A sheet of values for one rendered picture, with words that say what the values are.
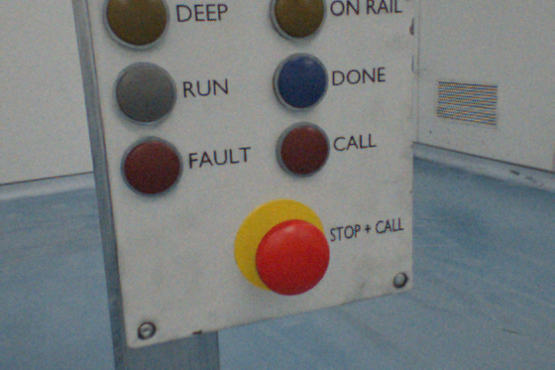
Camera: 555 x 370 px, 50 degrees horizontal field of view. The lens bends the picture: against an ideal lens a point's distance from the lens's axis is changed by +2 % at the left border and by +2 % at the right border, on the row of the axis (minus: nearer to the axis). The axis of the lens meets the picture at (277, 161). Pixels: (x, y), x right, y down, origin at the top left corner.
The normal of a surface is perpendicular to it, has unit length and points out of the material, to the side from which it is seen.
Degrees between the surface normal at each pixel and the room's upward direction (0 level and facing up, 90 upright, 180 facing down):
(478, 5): 90
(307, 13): 91
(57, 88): 90
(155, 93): 90
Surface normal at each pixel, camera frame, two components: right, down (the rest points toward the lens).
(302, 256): 0.37, 0.12
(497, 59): -0.89, 0.14
